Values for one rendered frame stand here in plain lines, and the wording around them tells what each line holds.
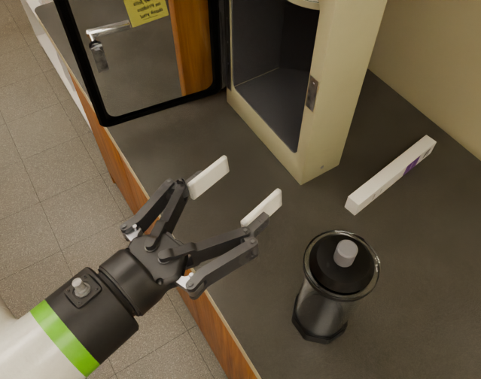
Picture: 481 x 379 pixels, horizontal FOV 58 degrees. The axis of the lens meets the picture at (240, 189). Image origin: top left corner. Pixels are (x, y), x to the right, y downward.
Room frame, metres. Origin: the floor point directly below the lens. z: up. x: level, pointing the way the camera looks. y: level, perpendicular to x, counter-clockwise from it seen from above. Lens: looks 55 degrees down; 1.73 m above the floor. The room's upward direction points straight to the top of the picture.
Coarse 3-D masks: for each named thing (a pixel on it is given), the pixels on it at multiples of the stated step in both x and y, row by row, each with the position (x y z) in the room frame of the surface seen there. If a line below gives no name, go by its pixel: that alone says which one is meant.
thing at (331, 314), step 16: (304, 256) 0.28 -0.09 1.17; (304, 288) 0.27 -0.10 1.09; (320, 288) 0.24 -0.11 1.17; (368, 288) 0.24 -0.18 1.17; (304, 304) 0.26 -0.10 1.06; (320, 304) 0.24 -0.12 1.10; (336, 304) 0.23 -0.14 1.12; (352, 304) 0.23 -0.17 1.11; (304, 320) 0.25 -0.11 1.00; (320, 320) 0.23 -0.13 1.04; (336, 320) 0.23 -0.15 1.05; (320, 336) 0.23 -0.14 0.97
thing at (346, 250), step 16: (320, 240) 0.31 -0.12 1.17; (336, 240) 0.30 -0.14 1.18; (352, 240) 0.30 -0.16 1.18; (320, 256) 0.28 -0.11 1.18; (336, 256) 0.27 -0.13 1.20; (352, 256) 0.26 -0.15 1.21; (368, 256) 0.28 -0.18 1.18; (320, 272) 0.26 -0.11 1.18; (336, 272) 0.25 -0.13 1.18; (352, 272) 0.25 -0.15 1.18; (368, 272) 0.25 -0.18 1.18; (336, 288) 0.23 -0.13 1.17; (352, 288) 0.23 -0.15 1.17
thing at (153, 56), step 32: (96, 0) 0.73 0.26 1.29; (128, 0) 0.75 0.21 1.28; (160, 0) 0.78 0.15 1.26; (192, 0) 0.80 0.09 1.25; (96, 32) 0.72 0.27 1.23; (128, 32) 0.75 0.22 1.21; (160, 32) 0.77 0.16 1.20; (192, 32) 0.80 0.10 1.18; (128, 64) 0.74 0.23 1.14; (160, 64) 0.77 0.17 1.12; (192, 64) 0.80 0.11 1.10; (128, 96) 0.73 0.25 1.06; (160, 96) 0.76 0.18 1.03
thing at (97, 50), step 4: (92, 44) 0.71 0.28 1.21; (96, 44) 0.72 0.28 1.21; (100, 44) 0.71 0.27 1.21; (92, 48) 0.70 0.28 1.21; (96, 48) 0.70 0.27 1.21; (100, 48) 0.71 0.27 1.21; (92, 52) 0.70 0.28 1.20; (96, 52) 0.70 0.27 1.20; (100, 52) 0.70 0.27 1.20; (96, 56) 0.70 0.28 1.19; (100, 56) 0.70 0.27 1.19; (104, 56) 0.71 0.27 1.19; (96, 60) 0.70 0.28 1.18; (100, 60) 0.70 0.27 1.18; (104, 60) 0.71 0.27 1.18; (96, 64) 0.70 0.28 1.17; (100, 64) 0.70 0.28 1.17; (104, 64) 0.71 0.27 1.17; (100, 68) 0.70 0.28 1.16; (104, 68) 0.70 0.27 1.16; (108, 68) 0.71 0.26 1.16
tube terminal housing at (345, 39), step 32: (320, 0) 0.60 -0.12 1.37; (352, 0) 0.59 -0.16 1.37; (384, 0) 0.63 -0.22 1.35; (320, 32) 0.59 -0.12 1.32; (352, 32) 0.60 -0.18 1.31; (320, 64) 0.58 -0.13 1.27; (352, 64) 0.61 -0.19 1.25; (320, 96) 0.58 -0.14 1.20; (352, 96) 0.62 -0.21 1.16; (256, 128) 0.73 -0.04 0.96; (320, 128) 0.59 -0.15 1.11; (288, 160) 0.62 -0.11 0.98; (320, 160) 0.60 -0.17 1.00
